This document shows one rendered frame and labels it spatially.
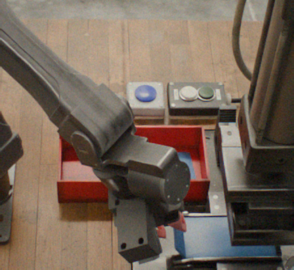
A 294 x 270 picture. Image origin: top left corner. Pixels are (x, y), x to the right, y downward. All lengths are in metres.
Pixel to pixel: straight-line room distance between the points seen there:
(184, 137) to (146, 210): 0.37
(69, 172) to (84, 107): 0.40
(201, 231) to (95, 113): 0.32
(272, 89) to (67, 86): 0.26
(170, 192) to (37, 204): 0.40
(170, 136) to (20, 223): 0.30
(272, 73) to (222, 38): 0.76
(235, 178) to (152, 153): 0.12
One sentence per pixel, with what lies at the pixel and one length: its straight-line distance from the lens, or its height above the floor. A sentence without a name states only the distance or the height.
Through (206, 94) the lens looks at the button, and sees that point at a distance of 1.46.
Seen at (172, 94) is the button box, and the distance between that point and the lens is 1.46.
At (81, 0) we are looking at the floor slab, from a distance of 3.07.
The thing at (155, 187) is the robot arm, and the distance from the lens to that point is 0.98.
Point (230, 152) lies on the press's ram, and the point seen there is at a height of 1.18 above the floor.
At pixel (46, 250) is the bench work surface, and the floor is 0.90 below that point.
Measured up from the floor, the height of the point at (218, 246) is 0.99.
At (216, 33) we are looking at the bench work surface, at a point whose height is 0.90.
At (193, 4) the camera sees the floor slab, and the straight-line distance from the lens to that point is 3.08.
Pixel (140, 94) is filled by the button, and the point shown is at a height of 0.94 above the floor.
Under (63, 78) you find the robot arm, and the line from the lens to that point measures 0.99.
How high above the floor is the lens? 2.00
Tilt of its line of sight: 49 degrees down
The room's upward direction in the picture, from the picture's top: 4 degrees clockwise
